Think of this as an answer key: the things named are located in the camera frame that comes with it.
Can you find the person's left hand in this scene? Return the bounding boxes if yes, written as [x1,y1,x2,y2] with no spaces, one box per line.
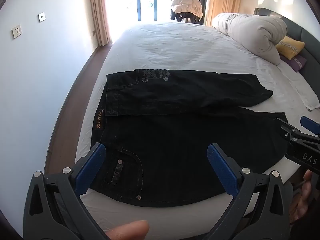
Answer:
[104,220,150,240]

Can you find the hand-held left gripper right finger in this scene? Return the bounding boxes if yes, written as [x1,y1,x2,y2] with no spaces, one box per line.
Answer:
[207,143,293,240]

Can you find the purple pillow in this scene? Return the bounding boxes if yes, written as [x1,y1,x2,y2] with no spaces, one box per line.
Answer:
[280,54,308,73]

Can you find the dark chair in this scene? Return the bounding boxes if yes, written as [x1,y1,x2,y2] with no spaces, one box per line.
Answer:
[170,9,202,24]

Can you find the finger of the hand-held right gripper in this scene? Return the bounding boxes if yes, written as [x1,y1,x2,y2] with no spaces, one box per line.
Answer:
[275,117,302,145]
[299,116,320,138]

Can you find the grey padded headboard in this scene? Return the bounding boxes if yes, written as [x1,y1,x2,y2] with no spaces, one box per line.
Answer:
[253,7,320,80]

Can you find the beige puffer jacket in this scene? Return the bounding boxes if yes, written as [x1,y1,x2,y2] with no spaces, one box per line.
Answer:
[170,0,203,18]

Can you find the bed with white sheet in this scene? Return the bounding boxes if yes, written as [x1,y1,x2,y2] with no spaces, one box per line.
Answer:
[75,21,320,240]

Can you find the rolled beige duvet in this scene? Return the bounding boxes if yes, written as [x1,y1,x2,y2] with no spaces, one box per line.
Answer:
[211,12,288,66]

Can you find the glass balcony door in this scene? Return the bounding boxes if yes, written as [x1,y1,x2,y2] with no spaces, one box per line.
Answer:
[105,0,209,28]

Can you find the yellow patterned pillow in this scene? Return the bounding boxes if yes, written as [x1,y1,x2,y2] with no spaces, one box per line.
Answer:
[275,35,306,61]

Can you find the black denim pants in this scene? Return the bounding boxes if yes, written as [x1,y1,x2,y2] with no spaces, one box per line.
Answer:
[89,69,289,208]

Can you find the white wall socket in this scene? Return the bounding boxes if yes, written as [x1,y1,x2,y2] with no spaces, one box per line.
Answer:
[11,24,22,39]

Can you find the person's right hand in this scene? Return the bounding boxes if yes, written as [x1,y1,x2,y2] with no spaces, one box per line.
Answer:
[291,169,320,224]

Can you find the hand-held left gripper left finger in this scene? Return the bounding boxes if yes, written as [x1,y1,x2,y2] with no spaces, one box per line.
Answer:
[23,142,107,240]

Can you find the white pillowcase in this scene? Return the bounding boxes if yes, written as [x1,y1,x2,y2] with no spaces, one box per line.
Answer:
[291,76,320,112]

